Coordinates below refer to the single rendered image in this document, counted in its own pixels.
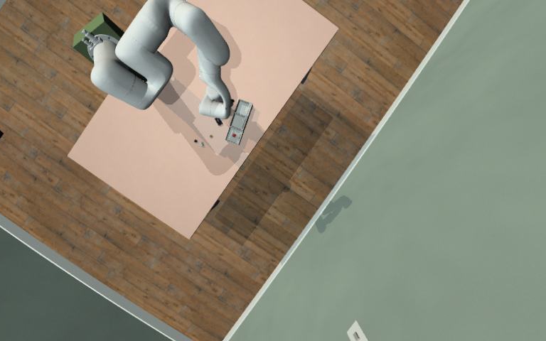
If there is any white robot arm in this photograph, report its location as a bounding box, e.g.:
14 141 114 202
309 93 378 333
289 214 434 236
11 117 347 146
82 0 231 119

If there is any grey rack of bins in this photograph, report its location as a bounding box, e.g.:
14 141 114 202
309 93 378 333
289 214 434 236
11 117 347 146
225 99 253 145

